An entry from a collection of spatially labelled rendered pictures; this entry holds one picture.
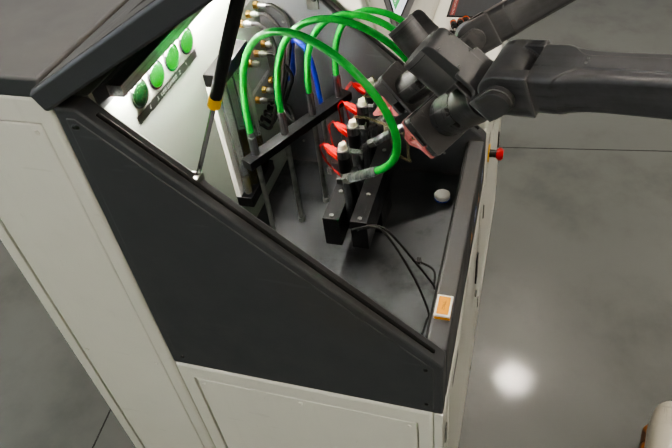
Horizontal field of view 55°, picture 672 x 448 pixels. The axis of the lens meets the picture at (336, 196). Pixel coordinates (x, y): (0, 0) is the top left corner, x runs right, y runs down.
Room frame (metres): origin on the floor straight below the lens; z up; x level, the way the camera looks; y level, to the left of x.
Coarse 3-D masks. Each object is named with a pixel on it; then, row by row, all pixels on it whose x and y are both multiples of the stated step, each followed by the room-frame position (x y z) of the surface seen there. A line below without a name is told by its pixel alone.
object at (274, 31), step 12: (264, 36) 1.04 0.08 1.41; (288, 36) 1.00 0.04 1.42; (300, 36) 0.98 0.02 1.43; (252, 48) 1.07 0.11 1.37; (324, 48) 0.94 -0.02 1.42; (336, 60) 0.92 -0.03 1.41; (240, 72) 1.09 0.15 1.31; (348, 72) 0.91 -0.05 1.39; (360, 72) 0.91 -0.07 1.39; (240, 84) 1.10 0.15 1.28; (360, 84) 0.89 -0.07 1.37; (372, 96) 0.88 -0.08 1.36; (384, 108) 0.87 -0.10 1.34; (252, 132) 1.11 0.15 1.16; (396, 132) 0.85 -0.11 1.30; (396, 144) 0.85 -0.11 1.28; (396, 156) 0.85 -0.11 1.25; (384, 168) 0.87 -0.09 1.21
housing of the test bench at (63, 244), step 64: (0, 0) 1.14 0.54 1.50; (64, 0) 1.10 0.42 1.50; (128, 0) 1.08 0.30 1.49; (0, 64) 0.89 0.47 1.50; (0, 128) 0.88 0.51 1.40; (0, 192) 0.91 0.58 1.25; (64, 192) 0.85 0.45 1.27; (64, 256) 0.88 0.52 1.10; (64, 320) 0.93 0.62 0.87; (128, 320) 0.86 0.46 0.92; (128, 384) 0.89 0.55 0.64
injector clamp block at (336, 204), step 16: (384, 144) 1.24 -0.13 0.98; (384, 160) 1.18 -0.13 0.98; (384, 176) 1.14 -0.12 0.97; (336, 192) 1.09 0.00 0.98; (368, 192) 1.07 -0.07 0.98; (384, 192) 1.13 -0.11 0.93; (336, 208) 1.04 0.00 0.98; (368, 208) 1.02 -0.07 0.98; (384, 208) 1.12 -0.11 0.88; (336, 224) 1.00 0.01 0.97; (352, 224) 0.99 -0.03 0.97; (368, 224) 0.99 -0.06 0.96; (384, 224) 1.11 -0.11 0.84; (336, 240) 1.00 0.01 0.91; (352, 240) 0.99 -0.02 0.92; (368, 240) 0.98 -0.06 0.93
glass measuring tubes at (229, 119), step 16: (240, 48) 1.24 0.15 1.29; (240, 64) 1.25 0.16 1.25; (208, 80) 1.14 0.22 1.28; (208, 96) 1.15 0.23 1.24; (224, 96) 1.15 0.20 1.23; (240, 96) 1.21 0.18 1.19; (224, 112) 1.15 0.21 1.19; (240, 112) 1.19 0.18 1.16; (256, 112) 1.25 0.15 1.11; (224, 128) 1.15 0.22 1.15; (240, 128) 1.18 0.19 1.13; (256, 128) 1.25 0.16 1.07; (224, 144) 1.15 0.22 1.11; (240, 144) 1.16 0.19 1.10; (240, 160) 1.15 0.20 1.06; (272, 160) 1.27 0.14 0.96; (240, 176) 1.15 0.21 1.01; (256, 176) 1.19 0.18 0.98; (240, 192) 1.15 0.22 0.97; (256, 192) 1.16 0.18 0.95
